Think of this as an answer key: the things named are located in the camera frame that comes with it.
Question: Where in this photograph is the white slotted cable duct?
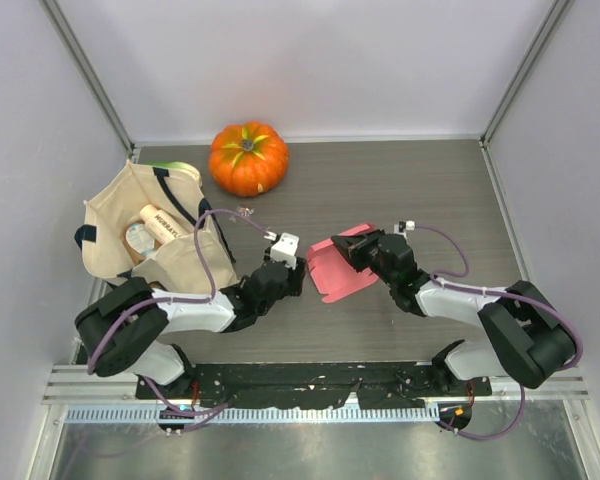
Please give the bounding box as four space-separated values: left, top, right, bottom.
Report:
65 404 439 424

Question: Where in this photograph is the pink paper box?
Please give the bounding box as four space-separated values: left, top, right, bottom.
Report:
307 238 379 304

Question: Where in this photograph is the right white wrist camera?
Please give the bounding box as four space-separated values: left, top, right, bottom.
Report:
393 220 416 237

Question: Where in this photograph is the orange pumpkin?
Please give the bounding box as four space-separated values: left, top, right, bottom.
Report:
208 121 290 197

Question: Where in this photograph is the beige canvas tote bag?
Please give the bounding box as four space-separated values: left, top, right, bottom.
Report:
74 162 237 294

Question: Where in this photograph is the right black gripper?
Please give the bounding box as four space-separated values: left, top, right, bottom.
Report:
331 228 397 288

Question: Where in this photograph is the green white item behind bag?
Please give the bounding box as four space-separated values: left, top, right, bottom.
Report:
150 161 201 183

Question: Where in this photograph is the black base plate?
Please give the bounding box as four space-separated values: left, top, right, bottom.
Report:
156 362 492 410

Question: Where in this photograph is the small clear plastic wrapper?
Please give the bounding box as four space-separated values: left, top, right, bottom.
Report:
236 205 254 217

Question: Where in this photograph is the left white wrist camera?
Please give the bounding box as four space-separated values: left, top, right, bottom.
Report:
269 233 300 269

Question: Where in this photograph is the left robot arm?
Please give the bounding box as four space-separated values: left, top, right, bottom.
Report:
75 257 307 399

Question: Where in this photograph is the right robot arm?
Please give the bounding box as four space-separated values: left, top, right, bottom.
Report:
332 229 583 395

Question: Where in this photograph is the round labelled tub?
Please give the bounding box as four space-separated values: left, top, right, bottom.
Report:
122 222 162 265

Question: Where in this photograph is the cream lotion bottle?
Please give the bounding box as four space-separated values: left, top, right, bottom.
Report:
139 204 187 245

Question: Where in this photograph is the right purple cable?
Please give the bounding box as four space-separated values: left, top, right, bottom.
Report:
412 222 585 441

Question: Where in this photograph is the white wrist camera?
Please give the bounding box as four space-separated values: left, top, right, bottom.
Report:
393 220 416 237
269 233 300 269

